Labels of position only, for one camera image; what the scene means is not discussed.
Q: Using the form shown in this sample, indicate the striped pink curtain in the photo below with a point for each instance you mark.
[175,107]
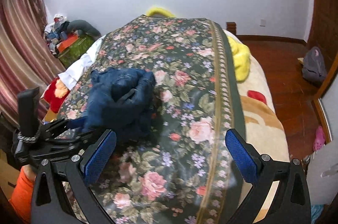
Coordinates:
[26,61]

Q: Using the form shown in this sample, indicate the blue denim jacket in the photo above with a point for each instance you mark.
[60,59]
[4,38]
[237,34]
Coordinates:
[121,100]

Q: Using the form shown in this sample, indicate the cream patterned blanket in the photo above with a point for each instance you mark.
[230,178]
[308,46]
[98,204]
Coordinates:
[246,106]

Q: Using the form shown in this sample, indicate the white folded cloth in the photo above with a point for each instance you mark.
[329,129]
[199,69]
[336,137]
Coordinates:
[71,76]

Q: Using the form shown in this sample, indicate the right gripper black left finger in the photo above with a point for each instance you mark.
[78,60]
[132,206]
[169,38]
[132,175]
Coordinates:
[49,203]

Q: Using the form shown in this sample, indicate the yellow plush blanket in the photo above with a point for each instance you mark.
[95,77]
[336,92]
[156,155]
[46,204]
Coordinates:
[240,52]

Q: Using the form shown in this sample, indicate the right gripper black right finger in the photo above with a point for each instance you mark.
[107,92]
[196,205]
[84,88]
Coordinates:
[291,202]

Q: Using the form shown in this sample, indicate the cardboard box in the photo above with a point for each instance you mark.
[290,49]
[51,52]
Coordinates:
[8,176]

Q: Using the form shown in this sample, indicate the white plastic storage box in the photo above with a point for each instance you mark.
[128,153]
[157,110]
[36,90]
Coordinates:
[322,177]

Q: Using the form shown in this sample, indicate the pink slipper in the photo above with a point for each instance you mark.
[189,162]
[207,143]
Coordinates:
[319,141]

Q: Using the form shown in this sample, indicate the wooden bed post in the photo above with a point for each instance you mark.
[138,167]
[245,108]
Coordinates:
[231,27]

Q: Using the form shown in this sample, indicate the pile of clothes and boxes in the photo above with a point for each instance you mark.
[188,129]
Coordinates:
[69,40]

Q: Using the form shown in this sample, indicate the left hand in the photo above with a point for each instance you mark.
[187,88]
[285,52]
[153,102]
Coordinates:
[29,173]

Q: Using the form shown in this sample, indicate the dark green floral bedspread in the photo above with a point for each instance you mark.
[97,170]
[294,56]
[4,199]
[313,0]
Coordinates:
[183,173]

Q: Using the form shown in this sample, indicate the wooden framed wardrobe door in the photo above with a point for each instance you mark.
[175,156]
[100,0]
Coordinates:
[325,103]

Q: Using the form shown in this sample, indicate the grey backpack on floor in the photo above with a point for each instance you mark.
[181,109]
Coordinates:
[314,69]

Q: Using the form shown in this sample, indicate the orange sleeve left forearm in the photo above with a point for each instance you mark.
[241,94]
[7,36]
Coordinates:
[21,197]

